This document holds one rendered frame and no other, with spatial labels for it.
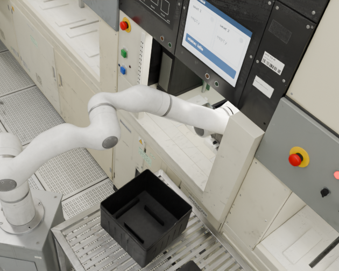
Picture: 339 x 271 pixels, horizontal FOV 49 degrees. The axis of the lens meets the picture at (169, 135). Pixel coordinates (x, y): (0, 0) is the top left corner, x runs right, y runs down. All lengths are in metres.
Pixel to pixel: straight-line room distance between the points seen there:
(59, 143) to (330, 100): 0.88
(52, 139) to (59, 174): 1.47
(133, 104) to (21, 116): 2.06
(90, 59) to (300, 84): 1.51
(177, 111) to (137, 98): 0.17
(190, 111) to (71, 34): 1.35
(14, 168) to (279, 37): 0.94
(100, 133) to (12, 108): 2.11
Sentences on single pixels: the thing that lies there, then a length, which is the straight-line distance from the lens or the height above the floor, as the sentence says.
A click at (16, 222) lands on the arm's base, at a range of 1.70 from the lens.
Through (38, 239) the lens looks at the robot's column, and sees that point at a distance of 1.69.
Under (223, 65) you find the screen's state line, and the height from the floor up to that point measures 1.51.
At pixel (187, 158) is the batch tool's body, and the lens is 1.81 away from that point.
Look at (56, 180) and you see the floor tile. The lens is 2.79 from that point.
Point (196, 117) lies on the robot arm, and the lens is 1.40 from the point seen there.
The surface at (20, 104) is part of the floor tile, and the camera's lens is 3.36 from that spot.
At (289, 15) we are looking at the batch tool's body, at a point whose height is 1.79.
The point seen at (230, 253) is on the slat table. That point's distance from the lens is 1.71.
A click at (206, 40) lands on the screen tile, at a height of 1.56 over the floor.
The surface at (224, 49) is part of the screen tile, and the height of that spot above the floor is 1.57.
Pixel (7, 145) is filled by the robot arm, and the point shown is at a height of 1.18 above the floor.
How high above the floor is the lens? 2.24
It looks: 47 degrees down
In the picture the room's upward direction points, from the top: 11 degrees clockwise
